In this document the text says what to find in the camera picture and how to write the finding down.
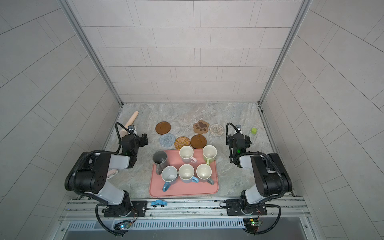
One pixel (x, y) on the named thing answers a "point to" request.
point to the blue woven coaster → (167, 140)
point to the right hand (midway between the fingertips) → (237, 133)
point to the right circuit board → (252, 224)
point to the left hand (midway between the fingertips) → (140, 131)
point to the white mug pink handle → (186, 153)
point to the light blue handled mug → (186, 174)
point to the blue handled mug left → (169, 174)
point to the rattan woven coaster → (181, 141)
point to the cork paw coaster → (201, 127)
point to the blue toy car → (158, 202)
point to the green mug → (209, 153)
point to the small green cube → (254, 131)
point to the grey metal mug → (160, 158)
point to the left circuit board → (122, 225)
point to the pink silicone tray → (179, 179)
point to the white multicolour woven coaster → (217, 130)
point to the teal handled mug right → (204, 172)
